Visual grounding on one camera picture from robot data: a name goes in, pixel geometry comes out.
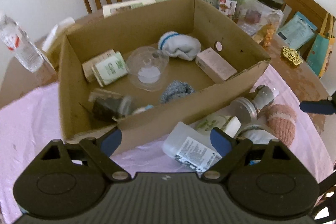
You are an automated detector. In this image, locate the teal paper bag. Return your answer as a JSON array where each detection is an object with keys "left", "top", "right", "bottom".
[{"left": 306, "top": 13, "right": 335, "bottom": 78}]

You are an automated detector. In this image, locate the green white tea box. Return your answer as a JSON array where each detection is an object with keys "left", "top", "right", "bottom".
[{"left": 93, "top": 52, "right": 128, "bottom": 87}]

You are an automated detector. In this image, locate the translucent white plastic bottle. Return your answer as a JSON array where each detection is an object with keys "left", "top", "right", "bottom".
[{"left": 162, "top": 122, "right": 222, "bottom": 173}]

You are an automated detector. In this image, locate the white blue-striped sock roll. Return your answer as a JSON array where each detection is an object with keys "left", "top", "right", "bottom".
[{"left": 158, "top": 31, "right": 201, "bottom": 61}]

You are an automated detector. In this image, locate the pink tablecloth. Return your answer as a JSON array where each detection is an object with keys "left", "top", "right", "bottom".
[{"left": 0, "top": 64, "right": 334, "bottom": 224}]

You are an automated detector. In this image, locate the small white box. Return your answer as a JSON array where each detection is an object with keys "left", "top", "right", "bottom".
[{"left": 222, "top": 116, "right": 242, "bottom": 138}]

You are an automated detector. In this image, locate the large cardboard box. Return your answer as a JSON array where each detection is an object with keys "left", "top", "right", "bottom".
[{"left": 59, "top": 0, "right": 271, "bottom": 152}]

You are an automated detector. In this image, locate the gold ornate coaster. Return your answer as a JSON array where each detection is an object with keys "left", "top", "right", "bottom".
[{"left": 282, "top": 46, "right": 303, "bottom": 67}]

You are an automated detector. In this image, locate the large tape roll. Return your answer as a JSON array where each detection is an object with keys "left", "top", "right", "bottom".
[{"left": 236, "top": 123, "right": 278, "bottom": 144}]

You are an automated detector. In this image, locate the small beige box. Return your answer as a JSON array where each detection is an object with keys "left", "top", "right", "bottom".
[{"left": 82, "top": 49, "right": 115, "bottom": 83}]

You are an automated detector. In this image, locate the clear lid with red label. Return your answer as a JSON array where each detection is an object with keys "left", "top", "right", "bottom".
[{"left": 126, "top": 46, "right": 169, "bottom": 92}]

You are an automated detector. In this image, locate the pink knitted sock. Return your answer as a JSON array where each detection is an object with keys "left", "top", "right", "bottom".
[{"left": 266, "top": 104, "right": 297, "bottom": 147}]

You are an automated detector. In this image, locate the pink cosmetics box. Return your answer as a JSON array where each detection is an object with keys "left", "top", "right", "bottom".
[{"left": 195, "top": 48, "right": 238, "bottom": 84}]

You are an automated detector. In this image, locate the teal packet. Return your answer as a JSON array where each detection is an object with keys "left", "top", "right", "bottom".
[{"left": 277, "top": 12, "right": 317, "bottom": 50}]

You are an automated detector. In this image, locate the clear box of brown blocks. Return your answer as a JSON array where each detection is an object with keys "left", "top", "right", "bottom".
[{"left": 88, "top": 89, "right": 135, "bottom": 122}]

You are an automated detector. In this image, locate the clear jar with lid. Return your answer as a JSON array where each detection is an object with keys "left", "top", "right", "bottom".
[{"left": 229, "top": 85, "right": 280, "bottom": 124}]

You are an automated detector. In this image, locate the large jar with black lid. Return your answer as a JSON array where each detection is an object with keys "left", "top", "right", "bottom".
[{"left": 238, "top": 0, "right": 284, "bottom": 47}]

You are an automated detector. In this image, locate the water bottle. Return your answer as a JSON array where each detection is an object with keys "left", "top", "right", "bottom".
[{"left": 1, "top": 11, "right": 44, "bottom": 73}]

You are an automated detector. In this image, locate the grey-blue knitted sock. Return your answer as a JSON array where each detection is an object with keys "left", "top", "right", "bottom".
[{"left": 160, "top": 81, "right": 195, "bottom": 104}]

